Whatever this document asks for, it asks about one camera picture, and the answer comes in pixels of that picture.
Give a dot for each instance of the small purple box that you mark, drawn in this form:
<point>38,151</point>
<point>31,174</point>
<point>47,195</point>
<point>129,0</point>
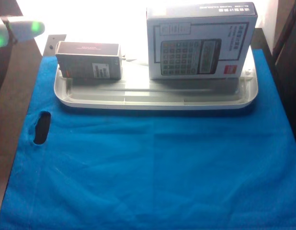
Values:
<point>88,62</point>

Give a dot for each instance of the grey metal plate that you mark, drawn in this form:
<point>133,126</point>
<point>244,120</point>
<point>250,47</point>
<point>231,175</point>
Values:
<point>57,38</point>

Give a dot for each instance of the white plastic lid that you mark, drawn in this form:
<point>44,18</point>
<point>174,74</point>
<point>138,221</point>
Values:
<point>152,95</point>

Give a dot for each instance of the blue fabric bag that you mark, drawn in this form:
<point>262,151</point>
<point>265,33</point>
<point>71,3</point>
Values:
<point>148,167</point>

